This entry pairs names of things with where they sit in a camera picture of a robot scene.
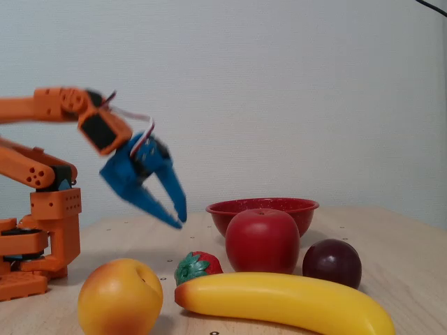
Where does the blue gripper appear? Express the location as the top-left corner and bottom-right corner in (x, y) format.
(99, 131), (188, 230)

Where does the yellow orange toy peach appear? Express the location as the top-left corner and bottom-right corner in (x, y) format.
(77, 258), (164, 335)

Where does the red speckled bowl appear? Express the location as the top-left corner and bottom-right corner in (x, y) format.
(205, 197), (321, 239)

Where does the red toy strawberry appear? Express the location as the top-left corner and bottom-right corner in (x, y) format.
(174, 251), (224, 288)

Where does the red toy apple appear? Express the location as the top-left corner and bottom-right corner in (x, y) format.
(224, 208), (301, 275)

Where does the yellow toy banana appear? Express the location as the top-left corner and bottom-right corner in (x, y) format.
(174, 271), (397, 335)

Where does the dark purple toy plum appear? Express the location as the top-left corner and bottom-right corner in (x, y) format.
(302, 238), (363, 291)

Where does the red white black servo cable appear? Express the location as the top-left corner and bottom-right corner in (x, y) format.
(103, 90), (156, 158)

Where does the thin black cable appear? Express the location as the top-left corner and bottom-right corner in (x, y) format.
(415, 0), (447, 18)

